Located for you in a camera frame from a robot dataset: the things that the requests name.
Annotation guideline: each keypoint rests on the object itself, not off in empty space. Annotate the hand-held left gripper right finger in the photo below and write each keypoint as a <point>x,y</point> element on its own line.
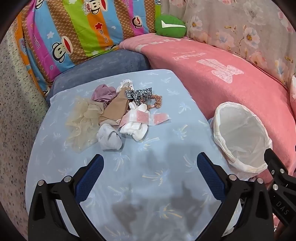
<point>209,176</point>

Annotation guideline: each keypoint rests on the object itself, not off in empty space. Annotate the floral print cloth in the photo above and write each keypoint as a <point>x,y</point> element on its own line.
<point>231,27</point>

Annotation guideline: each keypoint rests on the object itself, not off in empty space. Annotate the light blue printed tablecloth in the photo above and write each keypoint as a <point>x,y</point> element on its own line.
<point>150,150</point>

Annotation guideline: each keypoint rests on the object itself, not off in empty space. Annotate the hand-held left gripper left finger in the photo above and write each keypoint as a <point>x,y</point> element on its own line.
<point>91,176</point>

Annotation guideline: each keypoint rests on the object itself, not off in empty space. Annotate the colourful monkey print pillow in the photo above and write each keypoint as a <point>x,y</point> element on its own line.
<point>81,23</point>

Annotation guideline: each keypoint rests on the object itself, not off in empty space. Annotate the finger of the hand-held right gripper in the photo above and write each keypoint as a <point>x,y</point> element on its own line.
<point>277,178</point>

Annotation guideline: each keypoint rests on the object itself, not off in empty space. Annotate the leopard print scrunchie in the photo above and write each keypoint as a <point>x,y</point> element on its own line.
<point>136,95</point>

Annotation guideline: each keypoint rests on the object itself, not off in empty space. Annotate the beige tulle scrunchie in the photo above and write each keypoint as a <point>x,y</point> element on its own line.
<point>81,125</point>

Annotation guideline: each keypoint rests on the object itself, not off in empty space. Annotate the tan stocking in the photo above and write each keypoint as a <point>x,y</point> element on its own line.
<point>114,109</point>

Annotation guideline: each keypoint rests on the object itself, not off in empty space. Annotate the blue-grey cushion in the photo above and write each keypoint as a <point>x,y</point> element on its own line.
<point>97,69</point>

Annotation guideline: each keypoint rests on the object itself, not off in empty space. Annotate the pink blanket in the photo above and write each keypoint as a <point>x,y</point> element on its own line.
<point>219,76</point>

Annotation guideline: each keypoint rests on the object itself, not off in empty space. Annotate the white socks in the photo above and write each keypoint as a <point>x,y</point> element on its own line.
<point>136,131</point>

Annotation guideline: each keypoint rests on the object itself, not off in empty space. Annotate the pink translucent packet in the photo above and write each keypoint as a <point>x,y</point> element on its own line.
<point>157,119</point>

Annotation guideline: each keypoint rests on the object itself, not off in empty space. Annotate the pink and white pillow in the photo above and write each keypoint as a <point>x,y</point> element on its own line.
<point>293,92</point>

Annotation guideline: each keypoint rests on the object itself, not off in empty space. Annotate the bin with white plastic bag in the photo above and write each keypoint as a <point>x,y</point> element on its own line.
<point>240,129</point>

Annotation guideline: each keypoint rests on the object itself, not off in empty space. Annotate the grey-white sock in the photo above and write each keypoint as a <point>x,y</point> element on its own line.
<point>108,138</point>

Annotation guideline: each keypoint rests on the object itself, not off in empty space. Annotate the mauve cloth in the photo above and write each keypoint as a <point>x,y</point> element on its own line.
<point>103,93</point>

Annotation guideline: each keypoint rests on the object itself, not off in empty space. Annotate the peach dotted scrunchie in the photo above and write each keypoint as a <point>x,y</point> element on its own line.
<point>157,99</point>

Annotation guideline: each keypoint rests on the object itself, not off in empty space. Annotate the green cushion with white mark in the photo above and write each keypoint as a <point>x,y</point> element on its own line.
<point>168,32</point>

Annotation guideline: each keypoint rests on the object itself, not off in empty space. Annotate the white knit glove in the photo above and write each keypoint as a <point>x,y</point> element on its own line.
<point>124,84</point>

